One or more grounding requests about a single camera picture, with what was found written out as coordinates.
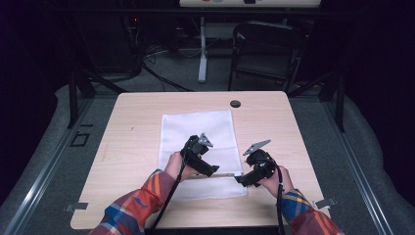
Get black folding chair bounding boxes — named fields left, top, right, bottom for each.
left=227, top=20, right=307, bottom=93

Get aluminium floor rail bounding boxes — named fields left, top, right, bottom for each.
left=321, top=97, right=394, bottom=235
left=2, top=97, right=94, bottom=235

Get black floor cables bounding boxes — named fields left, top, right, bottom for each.
left=130, top=19, right=197, bottom=93

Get dark computer tower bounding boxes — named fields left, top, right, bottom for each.
left=77, top=13, right=143, bottom=74

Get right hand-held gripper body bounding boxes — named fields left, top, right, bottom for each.
left=242, top=139, right=279, bottom=181

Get hand-held gripper black cable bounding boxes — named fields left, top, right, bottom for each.
left=260, top=158, right=288, bottom=235
left=145, top=143, right=194, bottom=235

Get white towel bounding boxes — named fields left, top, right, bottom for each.
left=158, top=109, right=250, bottom=201

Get black metal stand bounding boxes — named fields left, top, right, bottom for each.
left=67, top=70, right=128, bottom=129
left=287, top=70, right=346, bottom=133

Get grey metal table bracket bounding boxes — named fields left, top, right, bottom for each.
left=313, top=196, right=338, bottom=211
left=64, top=202, right=89, bottom=212

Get white desk leg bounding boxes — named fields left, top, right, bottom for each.
left=197, top=17, right=208, bottom=84

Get left hand-held gripper black cable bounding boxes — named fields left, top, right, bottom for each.
left=145, top=143, right=194, bottom=235

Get right hand-held gripper black cable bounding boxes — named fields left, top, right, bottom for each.
left=260, top=158, right=288, bottom=235

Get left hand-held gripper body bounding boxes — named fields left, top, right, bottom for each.
left=179, top=132, right=215, bottom=171

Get person's left hand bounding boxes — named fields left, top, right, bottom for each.
left=163, top=151, right=201, bottom=182

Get person's right hand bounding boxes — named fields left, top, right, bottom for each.
left=256, top=164, right=295, bottom=200

